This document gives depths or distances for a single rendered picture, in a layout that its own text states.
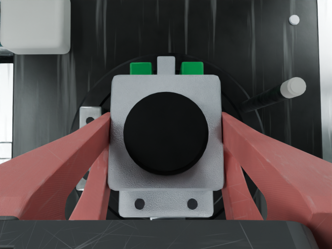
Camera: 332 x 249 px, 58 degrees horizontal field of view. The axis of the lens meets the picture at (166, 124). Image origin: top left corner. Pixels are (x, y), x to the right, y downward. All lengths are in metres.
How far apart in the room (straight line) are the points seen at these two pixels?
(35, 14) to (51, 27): 0.02
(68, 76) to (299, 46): 0.18
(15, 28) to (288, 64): 0.20
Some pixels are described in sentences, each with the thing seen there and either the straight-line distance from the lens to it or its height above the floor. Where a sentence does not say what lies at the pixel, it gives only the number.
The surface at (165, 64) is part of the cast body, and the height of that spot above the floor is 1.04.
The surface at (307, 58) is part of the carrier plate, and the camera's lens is 0.26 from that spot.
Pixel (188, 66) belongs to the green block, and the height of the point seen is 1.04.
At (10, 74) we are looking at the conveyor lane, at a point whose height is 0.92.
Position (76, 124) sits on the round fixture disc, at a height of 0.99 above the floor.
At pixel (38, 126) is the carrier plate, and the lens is 0.25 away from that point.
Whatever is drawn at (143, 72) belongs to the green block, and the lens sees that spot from 0.16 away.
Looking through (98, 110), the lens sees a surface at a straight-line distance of 0.20.
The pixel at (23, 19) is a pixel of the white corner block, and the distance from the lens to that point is 0.25.
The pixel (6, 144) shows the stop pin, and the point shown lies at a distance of 0.27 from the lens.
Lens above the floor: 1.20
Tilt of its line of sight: 87 degrees down
